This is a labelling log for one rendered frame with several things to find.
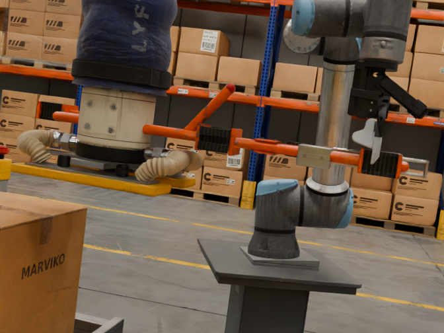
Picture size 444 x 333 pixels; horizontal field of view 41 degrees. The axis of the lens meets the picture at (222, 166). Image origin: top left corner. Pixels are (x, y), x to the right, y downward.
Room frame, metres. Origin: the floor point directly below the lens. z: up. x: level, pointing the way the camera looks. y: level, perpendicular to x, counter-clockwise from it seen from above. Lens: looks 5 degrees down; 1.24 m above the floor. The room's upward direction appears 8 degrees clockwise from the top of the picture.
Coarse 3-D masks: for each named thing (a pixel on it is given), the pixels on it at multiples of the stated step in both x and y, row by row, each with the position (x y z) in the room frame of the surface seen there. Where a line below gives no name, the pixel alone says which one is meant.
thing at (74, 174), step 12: (60, 156) 1.30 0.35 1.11; (12, 168) 1.29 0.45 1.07; (24, 168) 1.28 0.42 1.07; (36, 168) 1.27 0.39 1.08; (48, 168) 1.28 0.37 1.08; (60, 168) 1.28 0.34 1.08; (72, 168) 1.29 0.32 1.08; (84, 168) 1.32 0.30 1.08; (120, 168) 1.27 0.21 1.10; (72, 180) 1.25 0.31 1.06; (84, 180) 1.25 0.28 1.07; (96, 180) 1.24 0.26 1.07; (108, 180) 1.23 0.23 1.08; (120, 180) 1.24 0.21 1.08; (132, 180) 1.24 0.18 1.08; (156, 180) 1.28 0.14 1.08; (132, 192) 1.22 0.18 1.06; (144, 192) 1.21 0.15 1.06; (156, 192) 1.21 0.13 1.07; (168, 192) 1.29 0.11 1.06
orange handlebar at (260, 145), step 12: (60, 120) 1.39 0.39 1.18; (72, 120) 1.38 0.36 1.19; (144, 132) 1.34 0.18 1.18; (156, 132) 1.33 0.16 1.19; (168, 132) 1.32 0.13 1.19; (180, 132) 1.32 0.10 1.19; (192, 132) 1.32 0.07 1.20; (240, 144) 1.29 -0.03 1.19; (252, 144) 1.28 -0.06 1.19; (264, 144) 1.27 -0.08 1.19; (276, 144) 1.27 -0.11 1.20; (336, 156) 1.24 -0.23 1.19; (348, 156) 1.23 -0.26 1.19; (408, 168) 1.23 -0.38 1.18
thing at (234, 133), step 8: (200, 128) 1.29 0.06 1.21; (208, 128) 1.28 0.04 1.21; (216, 128) 1.28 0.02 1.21; (224, 128) 1.37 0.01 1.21; (232, 128) 1.28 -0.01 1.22; (200, 136) 1.30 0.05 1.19; (208, 136) 1.29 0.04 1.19; (216, 136) 1.28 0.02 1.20; (224, 136) 1.28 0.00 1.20; (232, 136) 1.28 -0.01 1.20; (240, 136) 1.35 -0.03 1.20; (200, 144) 1.29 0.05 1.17; (208, 144) 1.28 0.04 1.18; (216, 144) 1.28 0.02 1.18; (224, 144) 1.28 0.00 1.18; (232, 144) 1.28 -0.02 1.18; (224, 152) 1.27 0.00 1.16; (232, 152) 1.28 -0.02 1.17
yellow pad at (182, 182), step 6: (90, 168) 1.45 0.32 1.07; (96, 168) 1.45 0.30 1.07; (114, 168) 1.45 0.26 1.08; (132, 168) 1.46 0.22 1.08; (132, 174) 1.42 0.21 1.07; (162, 180) 1.40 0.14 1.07; (168, 180) 1.40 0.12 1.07; (174, 180) 1.40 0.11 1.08; (180, 180) 1.40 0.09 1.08; (186, 180) 1.41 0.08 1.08; (192, 180) 1.46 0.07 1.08; (174, 186) 1.40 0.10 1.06; (180, 186) 1.39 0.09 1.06; (186, 186) 1.41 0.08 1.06
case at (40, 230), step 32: (0, 192) 1.65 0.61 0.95; (0, 224) 1.26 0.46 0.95; (32, 224) 1.35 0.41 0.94; (64, 224) 1.49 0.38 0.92; (0, 256) 1.24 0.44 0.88; (32, 256) 1.36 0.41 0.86; (64, 256) 1.51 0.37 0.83; (0, 288) 1.25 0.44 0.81; (32, 288) 1.38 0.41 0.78; (64, 288) 1.53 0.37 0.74; (0, 320) 1.26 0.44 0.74; (32, 320) 1.39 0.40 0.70; (64, 320) 1.55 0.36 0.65
